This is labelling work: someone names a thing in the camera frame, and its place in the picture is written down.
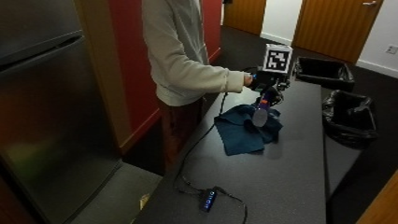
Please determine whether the purple handled spoon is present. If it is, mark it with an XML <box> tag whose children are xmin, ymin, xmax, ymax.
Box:
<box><xmin>252</xmin><ymin>87</ymin><xmax>280</xmax><ymax>128</ymax></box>

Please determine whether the white marker cube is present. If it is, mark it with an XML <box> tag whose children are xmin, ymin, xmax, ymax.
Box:
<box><xmin>261</xmin><ymin>43</ymin><xmax>295</xmax><ymax>75</ymax></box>

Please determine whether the dark blue cloth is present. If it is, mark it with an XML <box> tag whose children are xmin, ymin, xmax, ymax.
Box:
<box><xmin>213</xmin><ymin>104</ymin><xmax>285</xmax><ymax>157</ymax></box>

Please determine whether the black lined waste bin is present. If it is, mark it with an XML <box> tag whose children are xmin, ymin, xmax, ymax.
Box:
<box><xmin>321</xmin><ymin>90</ymin><xmax>380</xmax><ymax>149</ymax></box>
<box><xmin>293</xmin><ymin>56</ymin><xmax>356</xmax><ymax>92</ymax></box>

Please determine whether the person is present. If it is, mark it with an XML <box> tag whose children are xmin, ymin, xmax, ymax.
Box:
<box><xmin>142</xmin><ymin>0</ymin><xmax>255</xmax><ymax>171</ymax></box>

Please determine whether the black hub with blue lights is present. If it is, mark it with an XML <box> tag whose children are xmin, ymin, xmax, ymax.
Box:
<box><xmin>199</xmin><ymin>186</ymin><xmax>220</xmax><ymax>214</ymax></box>

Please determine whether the stainless steel refrigerator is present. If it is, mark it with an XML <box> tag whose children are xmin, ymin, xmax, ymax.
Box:
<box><xmin>0</xmin><ymin>0</ymin><xmax>124</xmax><ymax>224</ymax></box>

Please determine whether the black cable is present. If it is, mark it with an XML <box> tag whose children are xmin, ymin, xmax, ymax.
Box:
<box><xmin>174</xmin><ymin>91</ymin><xmax>249</xmax><ymax>224</ymax></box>

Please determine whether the wooden door with handle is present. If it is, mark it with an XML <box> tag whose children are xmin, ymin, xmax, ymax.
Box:
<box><xmin>292</xmin><ymin>0</ymin><xmax>387</xmax><ymax>65</ymax></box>

